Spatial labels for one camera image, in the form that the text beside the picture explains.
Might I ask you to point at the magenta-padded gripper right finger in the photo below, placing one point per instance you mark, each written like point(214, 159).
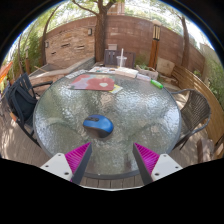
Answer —
point(148, 159)

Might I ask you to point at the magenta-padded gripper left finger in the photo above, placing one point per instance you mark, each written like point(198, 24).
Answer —
point(77, 158)

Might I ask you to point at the blue and black computer mouse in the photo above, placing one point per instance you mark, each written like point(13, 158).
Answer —
point(99, 125)

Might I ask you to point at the red floral mouse pad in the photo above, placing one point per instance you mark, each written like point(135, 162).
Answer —
point(93, 82)

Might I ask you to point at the brown wicker chair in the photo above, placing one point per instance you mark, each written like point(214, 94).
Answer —
point(195, 111)

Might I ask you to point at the yellow card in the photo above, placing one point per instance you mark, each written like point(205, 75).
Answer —
point(117, 89)

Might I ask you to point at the small pale notebook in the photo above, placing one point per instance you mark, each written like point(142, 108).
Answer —
point(143, 77)

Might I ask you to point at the black metal chair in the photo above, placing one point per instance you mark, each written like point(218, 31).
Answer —
point(18, 100)

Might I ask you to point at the curved wooden bench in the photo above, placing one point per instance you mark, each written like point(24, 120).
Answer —
point(200, 90)

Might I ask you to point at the raised stone planter bed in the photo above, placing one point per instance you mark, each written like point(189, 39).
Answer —
point(66, 68)

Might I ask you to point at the beige stone block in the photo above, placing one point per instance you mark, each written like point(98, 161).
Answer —
point(165, 66)

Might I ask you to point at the clear plastic cup with straw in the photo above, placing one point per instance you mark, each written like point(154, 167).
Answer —
point(121, 61)

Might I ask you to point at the dark wooden slatted chair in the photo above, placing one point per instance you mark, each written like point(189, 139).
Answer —
point(110, 57)

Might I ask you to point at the thin tree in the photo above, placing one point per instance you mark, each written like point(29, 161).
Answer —
point(185, 46)

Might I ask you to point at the large tree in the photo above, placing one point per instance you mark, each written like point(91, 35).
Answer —
point(100, 36)

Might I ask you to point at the wooden garden lamp post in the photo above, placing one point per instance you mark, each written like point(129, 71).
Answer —
point(154, 50)

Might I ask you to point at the grey wall utility box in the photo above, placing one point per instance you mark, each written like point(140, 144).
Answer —
point(112, 47)

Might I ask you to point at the wall lamp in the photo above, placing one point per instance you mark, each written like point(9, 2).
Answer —
point(46, 44)
point(89, 32)

